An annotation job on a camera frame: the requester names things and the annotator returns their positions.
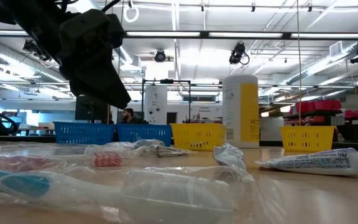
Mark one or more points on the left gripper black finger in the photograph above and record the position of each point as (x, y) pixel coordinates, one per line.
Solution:
(104, 88)

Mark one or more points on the small clear foil packet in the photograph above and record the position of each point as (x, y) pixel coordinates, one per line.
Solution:
(149, 143)
(169, 151)

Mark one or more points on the red toothbrush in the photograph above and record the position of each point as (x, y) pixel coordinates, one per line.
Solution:
(107, 159)

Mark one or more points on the blue toothbrush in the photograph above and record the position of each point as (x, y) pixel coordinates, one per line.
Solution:
(26, 185)

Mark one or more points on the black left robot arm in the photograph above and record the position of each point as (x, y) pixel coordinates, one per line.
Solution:
(26, 18)

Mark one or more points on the black computer monitor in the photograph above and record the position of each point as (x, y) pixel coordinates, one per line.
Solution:
(89, 112)

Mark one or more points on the person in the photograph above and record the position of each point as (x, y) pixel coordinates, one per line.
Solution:
(129, 116)

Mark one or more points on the blue plastic slotted basket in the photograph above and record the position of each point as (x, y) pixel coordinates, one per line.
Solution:
(145, 133)
(84, 133)

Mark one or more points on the yellow plastic slotted basket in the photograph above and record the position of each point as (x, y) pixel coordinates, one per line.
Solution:
(308, 138)
(197, 137)

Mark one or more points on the white canister with yellow label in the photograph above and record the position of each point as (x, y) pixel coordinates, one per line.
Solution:
(235, 112)

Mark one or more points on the shelf with red bins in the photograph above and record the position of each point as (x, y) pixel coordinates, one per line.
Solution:
(319, 105)

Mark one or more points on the black ceiling camera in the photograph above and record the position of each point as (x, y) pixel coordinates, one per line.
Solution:
(159, 56)

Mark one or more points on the black overhead camera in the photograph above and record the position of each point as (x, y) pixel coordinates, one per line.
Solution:
(238, 53)

